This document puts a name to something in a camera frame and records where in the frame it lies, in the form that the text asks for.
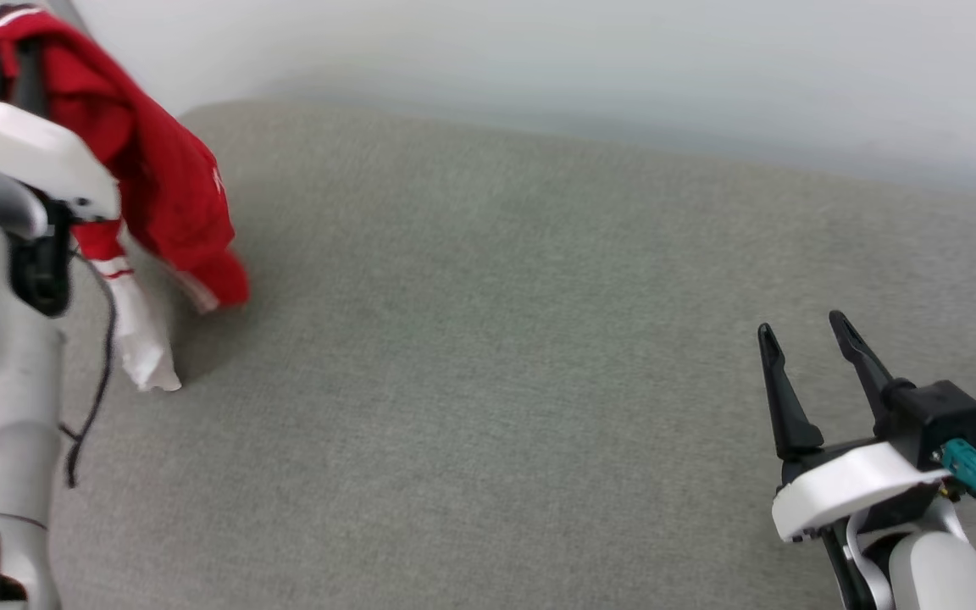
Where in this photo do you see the red and white garment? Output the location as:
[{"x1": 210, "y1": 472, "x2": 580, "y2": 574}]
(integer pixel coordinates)
[{"x1": 0, "y1": 4, "x2": 250, "y2": 392}]

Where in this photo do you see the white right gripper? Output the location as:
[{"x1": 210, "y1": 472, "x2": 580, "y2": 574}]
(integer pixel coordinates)
[{"x1": 757, "y1": 309, "x2": 955, "y2": 545}]

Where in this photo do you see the grey fabric sofa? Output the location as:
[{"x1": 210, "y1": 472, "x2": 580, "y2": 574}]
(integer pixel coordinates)
[{"x1": 30, "y1": 100, "x2": 976, "y2": 610}]

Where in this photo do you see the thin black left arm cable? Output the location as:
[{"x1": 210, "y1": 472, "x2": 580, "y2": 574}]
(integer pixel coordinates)
[{"x1": 63, "y1": 246, "x2": 121, "y2": 490}]

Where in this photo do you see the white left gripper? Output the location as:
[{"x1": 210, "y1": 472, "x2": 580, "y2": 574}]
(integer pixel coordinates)
[{"x1": 0, "y1": 36, "x2": 121, "y2": 225}]

